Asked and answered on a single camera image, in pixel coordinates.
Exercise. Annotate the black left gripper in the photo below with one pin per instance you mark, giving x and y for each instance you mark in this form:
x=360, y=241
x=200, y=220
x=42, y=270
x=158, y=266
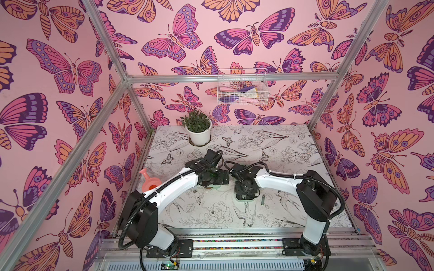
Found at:
x=220, y=180

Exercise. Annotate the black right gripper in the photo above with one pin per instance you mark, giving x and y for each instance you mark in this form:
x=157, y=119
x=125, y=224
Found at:
x=244, y=191

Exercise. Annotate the green case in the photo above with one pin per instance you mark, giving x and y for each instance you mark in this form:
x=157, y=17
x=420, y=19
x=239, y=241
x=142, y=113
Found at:
x=246, y=200
x=215, y=186

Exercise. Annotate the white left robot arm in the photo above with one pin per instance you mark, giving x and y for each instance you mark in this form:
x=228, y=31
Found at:
x=139, y=220

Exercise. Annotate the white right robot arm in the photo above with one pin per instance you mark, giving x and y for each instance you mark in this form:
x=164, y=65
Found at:
x=320, y=200

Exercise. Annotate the potted green plant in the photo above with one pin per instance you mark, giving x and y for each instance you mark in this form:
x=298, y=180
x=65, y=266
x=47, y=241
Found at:
x=198, y=126

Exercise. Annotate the pink plastic toy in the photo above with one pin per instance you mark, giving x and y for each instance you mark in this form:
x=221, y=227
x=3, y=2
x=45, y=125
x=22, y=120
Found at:
x=150, y=183

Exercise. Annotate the white wire wall basket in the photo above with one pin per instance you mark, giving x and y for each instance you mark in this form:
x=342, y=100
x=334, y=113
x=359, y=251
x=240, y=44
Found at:
x=243, y=89

